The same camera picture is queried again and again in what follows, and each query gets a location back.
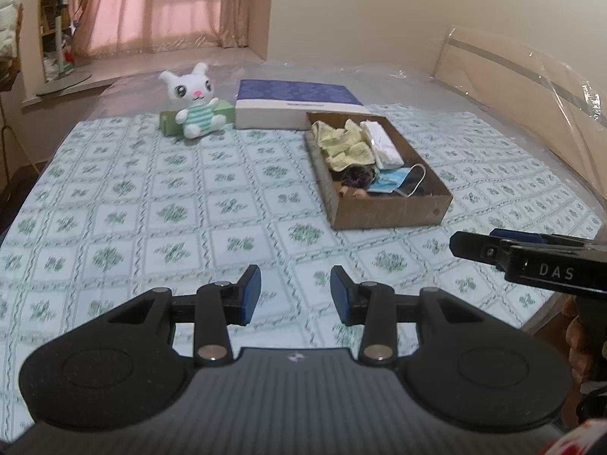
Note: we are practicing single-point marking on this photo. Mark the person's right hand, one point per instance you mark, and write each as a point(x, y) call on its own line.
point(581, 341)

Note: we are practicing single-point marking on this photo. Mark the cream fluffy towel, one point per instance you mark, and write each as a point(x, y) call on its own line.
point(346, 149)

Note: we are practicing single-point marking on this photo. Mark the plastic covered bed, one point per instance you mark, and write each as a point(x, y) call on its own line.
point(427, 90)

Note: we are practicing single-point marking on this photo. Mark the red white patterned clothing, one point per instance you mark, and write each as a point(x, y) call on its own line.
point(585, 438)

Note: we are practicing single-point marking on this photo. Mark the cluttered bookshelf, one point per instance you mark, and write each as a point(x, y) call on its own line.
point(50, 4)

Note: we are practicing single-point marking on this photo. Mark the green carton box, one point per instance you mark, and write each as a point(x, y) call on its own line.
point(225, 111)

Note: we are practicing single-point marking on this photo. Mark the green floral tablecloth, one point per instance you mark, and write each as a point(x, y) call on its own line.
point(166, 208)

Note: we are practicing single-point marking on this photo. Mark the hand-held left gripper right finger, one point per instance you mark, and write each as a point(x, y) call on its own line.
point(340, 296)

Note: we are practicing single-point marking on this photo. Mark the brown cardboard box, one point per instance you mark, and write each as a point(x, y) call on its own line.
point(389, 211)

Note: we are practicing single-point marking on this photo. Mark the blue face mask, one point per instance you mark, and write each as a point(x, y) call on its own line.
point(393, 180)

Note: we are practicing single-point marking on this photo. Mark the white plush bunny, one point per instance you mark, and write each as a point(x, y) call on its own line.
point(189, 99)

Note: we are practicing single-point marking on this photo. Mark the purple and white box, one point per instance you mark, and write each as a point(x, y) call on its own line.
point(294, 97)

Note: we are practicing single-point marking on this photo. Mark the pink curtain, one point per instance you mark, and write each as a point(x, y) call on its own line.
point(166, 4)

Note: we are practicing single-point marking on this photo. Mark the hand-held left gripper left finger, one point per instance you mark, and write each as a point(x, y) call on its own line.
point(250, 296)

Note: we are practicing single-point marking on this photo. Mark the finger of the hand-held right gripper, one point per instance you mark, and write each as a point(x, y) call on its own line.
point(479, 249)
point(521, 235)

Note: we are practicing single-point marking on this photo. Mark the metal coat rack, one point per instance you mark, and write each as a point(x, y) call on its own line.
point(23, 147)

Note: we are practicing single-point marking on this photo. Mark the white pole stand grey base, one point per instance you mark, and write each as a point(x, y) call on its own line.
point(59, 57)

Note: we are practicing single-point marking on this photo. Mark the white soft packet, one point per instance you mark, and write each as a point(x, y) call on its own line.
point(384, 147)

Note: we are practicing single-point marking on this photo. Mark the brown hair scrunchie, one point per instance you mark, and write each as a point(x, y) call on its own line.
point(358, 175)

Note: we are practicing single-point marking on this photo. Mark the plastic wrapped wooden headboard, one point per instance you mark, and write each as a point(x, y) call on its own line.
point(521, 90)

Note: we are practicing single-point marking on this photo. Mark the white puffer jacket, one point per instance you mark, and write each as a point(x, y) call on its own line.
point(8, 9)

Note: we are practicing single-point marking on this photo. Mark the small red item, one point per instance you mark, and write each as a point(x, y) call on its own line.
point(70, 52)

